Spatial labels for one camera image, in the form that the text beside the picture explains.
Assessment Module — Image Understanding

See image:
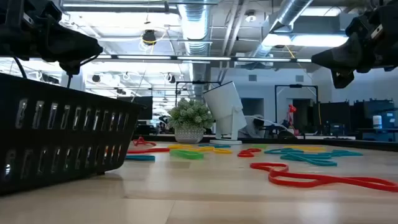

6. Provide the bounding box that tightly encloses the black slotted plastic basket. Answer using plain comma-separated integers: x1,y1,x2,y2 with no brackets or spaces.
0,73,147,197

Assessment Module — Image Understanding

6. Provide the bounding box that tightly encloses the blue rubber band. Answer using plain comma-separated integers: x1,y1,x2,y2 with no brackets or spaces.
198,142,231,149
124,154,156,162
264,147,339,167
320,149,364,157

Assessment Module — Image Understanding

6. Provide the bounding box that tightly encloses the person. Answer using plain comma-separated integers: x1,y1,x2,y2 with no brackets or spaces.
238,114,265,139

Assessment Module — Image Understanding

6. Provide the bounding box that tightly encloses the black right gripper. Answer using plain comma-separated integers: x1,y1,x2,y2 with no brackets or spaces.
312,0,398,90

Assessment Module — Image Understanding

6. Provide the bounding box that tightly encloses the long LED light bar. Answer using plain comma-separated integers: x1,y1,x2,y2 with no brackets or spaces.
93,54,313,65

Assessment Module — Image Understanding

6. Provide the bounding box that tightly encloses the red robot part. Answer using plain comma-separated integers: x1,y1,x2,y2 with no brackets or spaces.
288,104,297,125

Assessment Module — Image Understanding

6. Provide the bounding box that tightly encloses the black monitor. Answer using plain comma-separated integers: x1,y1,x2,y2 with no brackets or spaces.
117,95,154,121

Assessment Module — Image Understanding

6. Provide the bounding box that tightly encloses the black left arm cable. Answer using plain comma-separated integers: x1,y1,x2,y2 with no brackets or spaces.
12,57,29,79

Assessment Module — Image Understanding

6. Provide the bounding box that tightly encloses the black partition panel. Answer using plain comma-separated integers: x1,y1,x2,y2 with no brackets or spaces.
318,101,351,136

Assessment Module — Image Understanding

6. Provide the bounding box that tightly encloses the red rubber band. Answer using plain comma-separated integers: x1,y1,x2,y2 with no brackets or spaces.
249,161,398,193
132,136,157,147
126,147,171,155
237,147,262,159

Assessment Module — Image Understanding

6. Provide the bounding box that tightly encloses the dark blue partition panel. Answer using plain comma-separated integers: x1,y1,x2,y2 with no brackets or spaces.
354,98,396,128

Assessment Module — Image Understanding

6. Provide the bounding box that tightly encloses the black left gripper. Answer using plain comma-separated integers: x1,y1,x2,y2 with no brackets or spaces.
0,0,103,75

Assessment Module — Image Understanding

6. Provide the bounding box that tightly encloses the green plant in white pot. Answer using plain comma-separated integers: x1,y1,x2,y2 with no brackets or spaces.
167,98,215,144

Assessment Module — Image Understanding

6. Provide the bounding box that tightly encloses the white lamp cable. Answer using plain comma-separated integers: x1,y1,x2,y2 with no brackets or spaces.
244,114,296,138

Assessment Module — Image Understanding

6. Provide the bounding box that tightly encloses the silver round ventilation duct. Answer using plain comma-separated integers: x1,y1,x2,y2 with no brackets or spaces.
248,0,313,60
177,0,213,97

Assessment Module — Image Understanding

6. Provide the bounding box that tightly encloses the bright ceiling light panel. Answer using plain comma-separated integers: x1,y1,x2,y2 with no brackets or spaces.
262,32,349,48

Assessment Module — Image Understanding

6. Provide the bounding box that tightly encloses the white spotlight lamp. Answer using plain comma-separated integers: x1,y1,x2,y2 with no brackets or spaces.
202,81,248,146

